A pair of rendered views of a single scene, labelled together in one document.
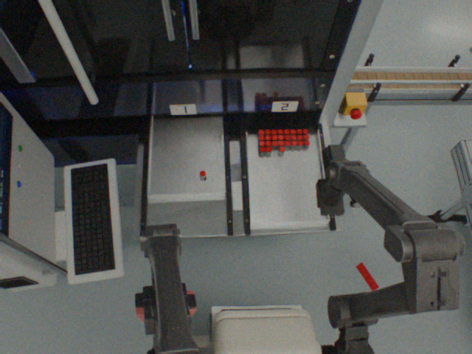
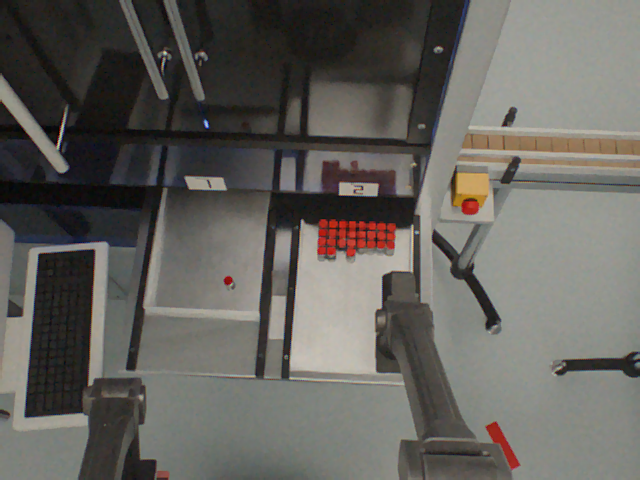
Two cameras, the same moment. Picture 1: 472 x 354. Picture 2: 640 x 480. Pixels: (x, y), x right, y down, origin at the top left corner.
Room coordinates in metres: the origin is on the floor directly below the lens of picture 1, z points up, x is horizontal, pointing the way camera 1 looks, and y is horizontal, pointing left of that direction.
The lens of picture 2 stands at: (0.12, -0.18, 2.35)
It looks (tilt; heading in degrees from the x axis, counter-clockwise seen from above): 68 degrees down; 11
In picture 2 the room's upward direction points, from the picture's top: 2 degrees counter-clockwise
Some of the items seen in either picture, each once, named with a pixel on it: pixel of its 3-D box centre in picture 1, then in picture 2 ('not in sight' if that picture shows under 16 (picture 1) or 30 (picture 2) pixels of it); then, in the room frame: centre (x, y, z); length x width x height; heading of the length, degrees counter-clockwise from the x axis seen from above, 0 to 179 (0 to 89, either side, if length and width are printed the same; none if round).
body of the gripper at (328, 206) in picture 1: (332, 193); (395, 341); (0.42, -0.24, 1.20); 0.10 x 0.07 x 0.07; 5
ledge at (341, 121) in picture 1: (346, 110); (465, 195); (0.89, -0.39, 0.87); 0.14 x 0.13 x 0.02; 6
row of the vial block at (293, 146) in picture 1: (283, 146); (356, 247); (0.71, -0.14, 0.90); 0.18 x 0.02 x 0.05; 95
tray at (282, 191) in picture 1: (285, 175); (353, 293); (0.60, -0.15, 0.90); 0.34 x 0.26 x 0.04; 6
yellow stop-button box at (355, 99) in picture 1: (353, 102); (469, 187); (0.85, -0.38, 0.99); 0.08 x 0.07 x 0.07; 6
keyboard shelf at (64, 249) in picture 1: (81, 220); (46, 333); (0.42, 0.56, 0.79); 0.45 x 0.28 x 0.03; 14
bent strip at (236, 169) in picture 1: (237, 186); (277, 304); (0.54, 0.01, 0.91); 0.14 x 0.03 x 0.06; 7
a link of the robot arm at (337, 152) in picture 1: (337, 164); (399, 303); (0.46, -0.24, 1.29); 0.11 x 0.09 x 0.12; 7
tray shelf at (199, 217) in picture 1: (235, 169); (281, 276); (0.62, 0.02, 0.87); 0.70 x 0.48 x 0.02; 96
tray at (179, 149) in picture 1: (186, 150); (210, 241); (0.67, 0.20, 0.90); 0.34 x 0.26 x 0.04; 6
